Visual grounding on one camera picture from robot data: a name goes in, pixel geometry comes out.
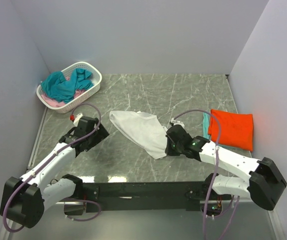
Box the white t shirt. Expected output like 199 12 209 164
109 110 167 160

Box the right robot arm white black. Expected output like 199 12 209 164
165 125 287 211

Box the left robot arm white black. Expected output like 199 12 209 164
0 116 109 228

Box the folded light teal t shirt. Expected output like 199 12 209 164
202 113 236 150

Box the pink t shirt in basket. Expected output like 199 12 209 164
41 77 94 108

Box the white plastic laundry basket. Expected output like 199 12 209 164
36 61 102 114

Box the teal t shirt in basket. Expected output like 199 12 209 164
41 68 94 105

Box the folded orange t shirt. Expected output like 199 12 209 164
207 109 254 151

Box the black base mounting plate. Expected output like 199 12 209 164
62 181 208 211

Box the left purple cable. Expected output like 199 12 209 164
2 102 102 233

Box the purple cable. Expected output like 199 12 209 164
170 109 241 240
2 102 102 233

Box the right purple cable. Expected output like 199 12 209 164
170 109 241 240

